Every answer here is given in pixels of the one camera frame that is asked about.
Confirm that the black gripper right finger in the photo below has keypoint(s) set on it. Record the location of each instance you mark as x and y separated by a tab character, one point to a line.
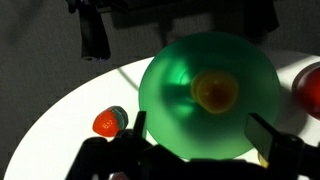
283	150

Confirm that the green translucent bowl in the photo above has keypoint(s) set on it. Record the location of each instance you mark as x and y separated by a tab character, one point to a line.
166	110

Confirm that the orange red plastic strawberry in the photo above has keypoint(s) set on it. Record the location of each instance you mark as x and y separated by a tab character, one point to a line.
106	123

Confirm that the red plastic apple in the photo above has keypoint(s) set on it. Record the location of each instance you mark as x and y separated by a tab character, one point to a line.
310	91

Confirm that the black spring clamp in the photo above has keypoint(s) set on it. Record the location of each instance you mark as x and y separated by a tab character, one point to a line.
95	33

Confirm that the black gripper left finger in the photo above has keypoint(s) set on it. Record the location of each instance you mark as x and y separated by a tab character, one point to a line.
110	153

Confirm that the white round table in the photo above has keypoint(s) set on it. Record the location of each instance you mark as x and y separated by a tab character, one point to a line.
60	133

